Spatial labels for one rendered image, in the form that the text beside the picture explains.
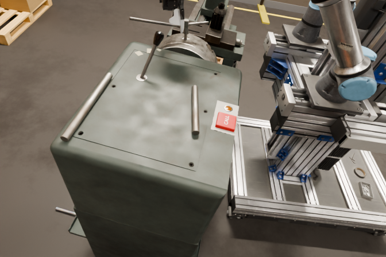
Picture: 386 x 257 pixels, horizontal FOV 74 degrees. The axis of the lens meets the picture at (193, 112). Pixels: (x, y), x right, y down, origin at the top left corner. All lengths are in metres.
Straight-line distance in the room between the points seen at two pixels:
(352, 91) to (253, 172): 1.15
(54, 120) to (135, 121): 1.80
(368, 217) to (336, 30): 1.61
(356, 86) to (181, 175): 0.70
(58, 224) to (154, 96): 1.38
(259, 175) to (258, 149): 0.25
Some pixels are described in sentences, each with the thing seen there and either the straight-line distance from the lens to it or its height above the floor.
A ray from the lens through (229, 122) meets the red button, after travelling 0.80.
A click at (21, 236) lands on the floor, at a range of 2.07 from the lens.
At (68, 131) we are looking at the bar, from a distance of 0.74.
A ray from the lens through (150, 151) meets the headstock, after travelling 0.70.
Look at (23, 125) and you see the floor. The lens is 2.57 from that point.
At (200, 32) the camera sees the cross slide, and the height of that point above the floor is 0.97.
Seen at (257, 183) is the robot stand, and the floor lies 0.21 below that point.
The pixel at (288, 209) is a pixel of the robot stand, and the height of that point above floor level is 0.23.
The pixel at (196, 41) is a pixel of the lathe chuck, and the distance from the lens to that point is 1.18.
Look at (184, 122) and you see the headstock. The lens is 0.78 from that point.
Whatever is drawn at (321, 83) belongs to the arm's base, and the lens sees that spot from 1.27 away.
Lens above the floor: 1.84
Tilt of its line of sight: 46 degrees down
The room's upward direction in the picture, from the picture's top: 13 degrees clockwise
